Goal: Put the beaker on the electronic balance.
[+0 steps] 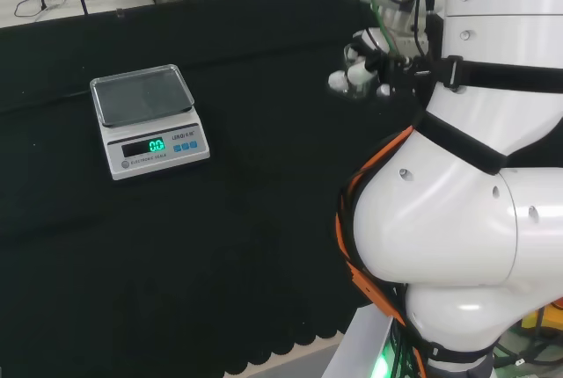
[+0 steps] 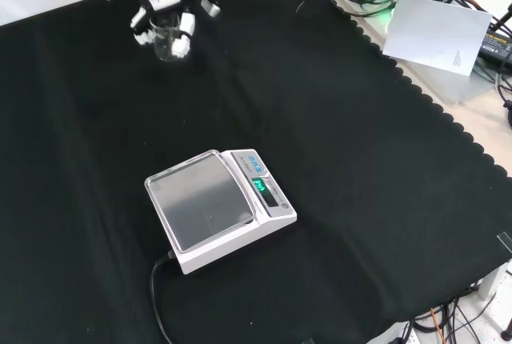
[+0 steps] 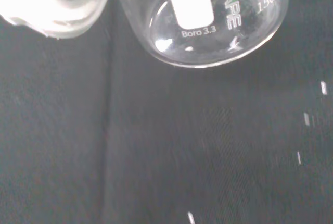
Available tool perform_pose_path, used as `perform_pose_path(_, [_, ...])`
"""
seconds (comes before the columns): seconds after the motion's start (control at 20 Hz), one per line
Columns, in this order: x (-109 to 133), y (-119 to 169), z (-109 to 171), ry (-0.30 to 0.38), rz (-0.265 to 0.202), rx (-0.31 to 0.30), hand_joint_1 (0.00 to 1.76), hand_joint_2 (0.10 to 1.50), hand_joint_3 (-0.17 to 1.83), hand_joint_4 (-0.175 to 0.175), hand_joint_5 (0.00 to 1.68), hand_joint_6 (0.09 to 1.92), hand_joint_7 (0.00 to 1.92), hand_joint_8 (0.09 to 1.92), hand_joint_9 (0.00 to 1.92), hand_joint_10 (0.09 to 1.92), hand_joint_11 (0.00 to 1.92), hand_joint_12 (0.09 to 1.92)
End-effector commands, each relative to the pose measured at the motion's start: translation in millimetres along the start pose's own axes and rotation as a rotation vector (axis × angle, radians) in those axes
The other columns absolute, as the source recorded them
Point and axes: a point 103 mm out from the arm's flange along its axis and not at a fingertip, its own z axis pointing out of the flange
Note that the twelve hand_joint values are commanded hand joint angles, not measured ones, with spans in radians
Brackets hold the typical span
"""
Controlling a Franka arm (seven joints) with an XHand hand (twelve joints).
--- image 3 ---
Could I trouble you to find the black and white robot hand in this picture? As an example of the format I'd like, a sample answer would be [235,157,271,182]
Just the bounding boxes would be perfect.
[0,0,113,40]

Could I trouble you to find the black bench cloth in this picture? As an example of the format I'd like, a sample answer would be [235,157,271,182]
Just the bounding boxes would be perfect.
[0,0,333,224]

